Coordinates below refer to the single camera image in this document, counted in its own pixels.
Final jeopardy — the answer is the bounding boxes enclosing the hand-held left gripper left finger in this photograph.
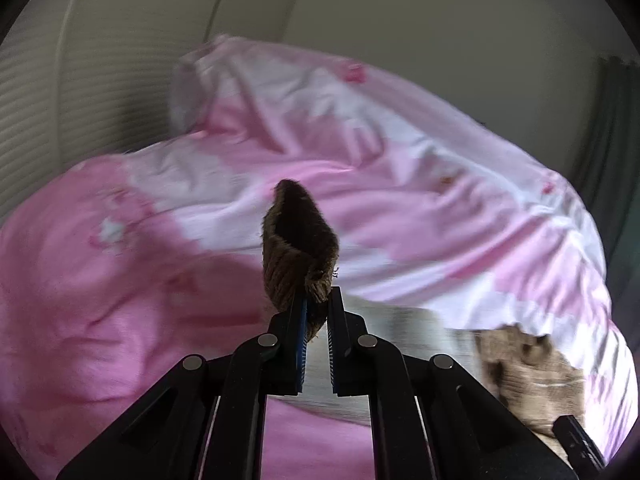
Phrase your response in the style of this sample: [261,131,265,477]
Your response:
[57,295,309,480]

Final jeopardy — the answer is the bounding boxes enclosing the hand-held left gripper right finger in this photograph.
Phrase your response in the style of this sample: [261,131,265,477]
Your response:
[326,286,581,480]

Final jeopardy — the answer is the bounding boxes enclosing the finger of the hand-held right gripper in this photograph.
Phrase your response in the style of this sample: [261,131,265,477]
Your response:
[552,413,609,477]

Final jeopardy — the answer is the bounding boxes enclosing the brown plaid knit sock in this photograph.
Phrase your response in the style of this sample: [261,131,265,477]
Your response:
[306,296,588,466]

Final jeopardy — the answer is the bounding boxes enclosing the pale pink white duvet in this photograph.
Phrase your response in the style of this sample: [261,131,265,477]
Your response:
[167,35,637,466]

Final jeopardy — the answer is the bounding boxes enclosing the green curtain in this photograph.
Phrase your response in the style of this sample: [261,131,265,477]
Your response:
[569,54,640,273]

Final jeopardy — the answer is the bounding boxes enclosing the white louvered door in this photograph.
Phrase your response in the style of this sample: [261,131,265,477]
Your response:
[0,0,173,221]

